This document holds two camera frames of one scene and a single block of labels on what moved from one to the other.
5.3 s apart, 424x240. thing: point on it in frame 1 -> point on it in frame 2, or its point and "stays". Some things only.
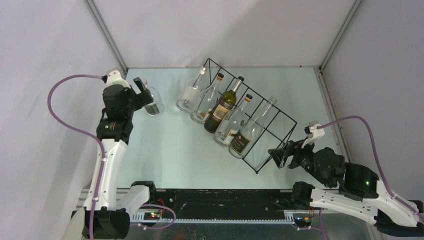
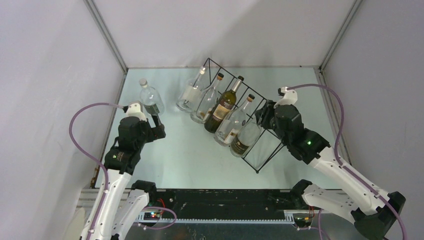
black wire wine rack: [248, 123] stays
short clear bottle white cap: [157, 98] stays
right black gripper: [292, 148] -> [263, 114]
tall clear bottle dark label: [246, 136] stays
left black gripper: [142, 98] -> [155, 132]
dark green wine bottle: [224, 103] stays
